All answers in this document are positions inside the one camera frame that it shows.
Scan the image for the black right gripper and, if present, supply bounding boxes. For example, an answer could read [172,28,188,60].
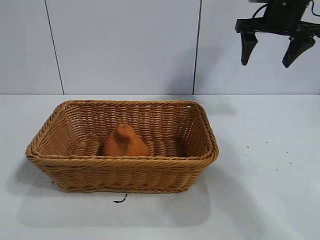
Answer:
[234,0,320,68]

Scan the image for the brown woven wicker basket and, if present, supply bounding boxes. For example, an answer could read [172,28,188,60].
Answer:
[24,99,220,195]

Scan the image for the short black thread piece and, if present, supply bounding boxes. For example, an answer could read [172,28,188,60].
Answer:
[113,193,129,204]

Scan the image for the thin black right gripper cable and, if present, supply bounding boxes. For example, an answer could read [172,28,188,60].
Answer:
[251,3,268,20]

